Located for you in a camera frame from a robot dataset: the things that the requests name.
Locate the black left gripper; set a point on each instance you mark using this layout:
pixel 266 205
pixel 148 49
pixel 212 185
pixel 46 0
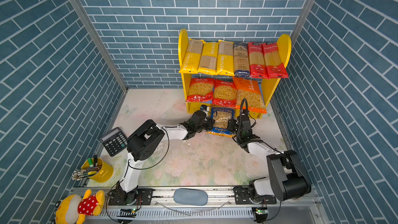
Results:
pixel 210 125

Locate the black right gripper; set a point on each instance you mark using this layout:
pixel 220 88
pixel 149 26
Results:
pixel 232 124

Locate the blue orecchiette pasta bag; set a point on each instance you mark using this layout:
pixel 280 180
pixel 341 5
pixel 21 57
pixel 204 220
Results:
pixel 221 117

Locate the red macaroni bag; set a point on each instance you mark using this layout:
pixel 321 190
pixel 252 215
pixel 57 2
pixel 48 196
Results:
pixel 201 90
pixel 225 94

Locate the orange pasta bag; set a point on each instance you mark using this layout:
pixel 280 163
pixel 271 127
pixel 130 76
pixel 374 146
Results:
pixel 249 90

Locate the red yellow spaghetti bag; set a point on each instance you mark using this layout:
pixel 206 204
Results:
pixel 273 64
pixel 256 61

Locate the blue clear spaghetti bag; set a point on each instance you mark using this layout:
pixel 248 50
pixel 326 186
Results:
pixel 241 60

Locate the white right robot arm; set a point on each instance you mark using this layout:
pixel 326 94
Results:
pixel 287 179

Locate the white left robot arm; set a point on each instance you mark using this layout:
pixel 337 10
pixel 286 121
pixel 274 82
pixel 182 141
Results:
pixel 145 140

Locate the yellow shelf with coloured boards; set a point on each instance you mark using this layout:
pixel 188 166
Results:
pixel 267 86

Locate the grey blue oval pad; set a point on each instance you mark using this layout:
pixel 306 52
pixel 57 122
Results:
pixel 193 197

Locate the black calculator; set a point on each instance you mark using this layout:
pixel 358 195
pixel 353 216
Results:
pixel 114 141

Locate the yellow pen cup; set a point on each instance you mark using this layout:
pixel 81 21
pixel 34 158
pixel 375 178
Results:
pixel 95 169

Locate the yellow plush toy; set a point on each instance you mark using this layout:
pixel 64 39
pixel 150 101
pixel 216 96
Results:
pixel 74 209

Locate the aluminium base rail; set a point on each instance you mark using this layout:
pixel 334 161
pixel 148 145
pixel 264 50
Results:
pixel 231 204

